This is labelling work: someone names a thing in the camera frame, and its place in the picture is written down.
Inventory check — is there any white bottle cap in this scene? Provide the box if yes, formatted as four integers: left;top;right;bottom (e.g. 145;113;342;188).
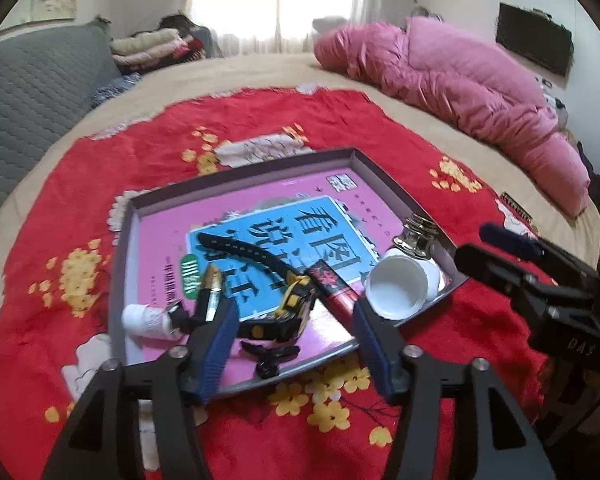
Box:
365;256;429;321

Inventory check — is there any blue patterned cloth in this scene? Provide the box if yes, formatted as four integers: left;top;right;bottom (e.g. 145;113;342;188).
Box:
91;73;142;110

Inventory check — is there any white earbuds case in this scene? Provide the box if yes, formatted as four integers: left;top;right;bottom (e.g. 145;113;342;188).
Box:
420;259;446;302

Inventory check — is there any pink children's book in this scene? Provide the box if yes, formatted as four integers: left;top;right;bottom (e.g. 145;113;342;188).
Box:
124;167;454;388

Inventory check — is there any grey quilted headboard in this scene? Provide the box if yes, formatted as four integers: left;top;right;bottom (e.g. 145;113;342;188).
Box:
0;18;120;208

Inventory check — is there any black television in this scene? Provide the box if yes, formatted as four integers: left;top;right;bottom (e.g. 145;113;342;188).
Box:
495;2;573;77

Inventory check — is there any small glass jar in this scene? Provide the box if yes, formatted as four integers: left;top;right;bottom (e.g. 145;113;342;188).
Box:
392;212;439;260

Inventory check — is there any red floral blanket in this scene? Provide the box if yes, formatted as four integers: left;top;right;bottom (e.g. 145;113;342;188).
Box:
0;86;556;480

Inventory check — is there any red lighter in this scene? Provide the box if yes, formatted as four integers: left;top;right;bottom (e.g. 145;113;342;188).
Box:
306;260;358;334

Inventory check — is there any pink quilt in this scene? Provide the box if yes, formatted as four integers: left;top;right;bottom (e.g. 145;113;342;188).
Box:
314;16;591;218

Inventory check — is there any beige bed sheet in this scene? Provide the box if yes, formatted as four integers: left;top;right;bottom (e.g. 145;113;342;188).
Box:
0;52;600;340

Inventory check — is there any grey cardboard tray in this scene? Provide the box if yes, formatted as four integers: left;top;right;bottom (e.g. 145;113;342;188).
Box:
107;146;472;401

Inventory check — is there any folded clothes pile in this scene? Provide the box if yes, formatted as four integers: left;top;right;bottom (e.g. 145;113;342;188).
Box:
109;13;218;75

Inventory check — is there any black hair clip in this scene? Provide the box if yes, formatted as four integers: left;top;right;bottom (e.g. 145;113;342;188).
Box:
240;340;300;380

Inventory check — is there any black yellow wrist watch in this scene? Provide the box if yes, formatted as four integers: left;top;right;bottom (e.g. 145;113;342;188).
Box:
196;231;318;344

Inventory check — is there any white pill bottle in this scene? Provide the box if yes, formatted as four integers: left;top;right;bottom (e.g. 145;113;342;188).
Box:
121;304;182;341

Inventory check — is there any black gold pointed case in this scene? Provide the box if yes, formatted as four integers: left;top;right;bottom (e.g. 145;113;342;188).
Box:
193;263;224;326

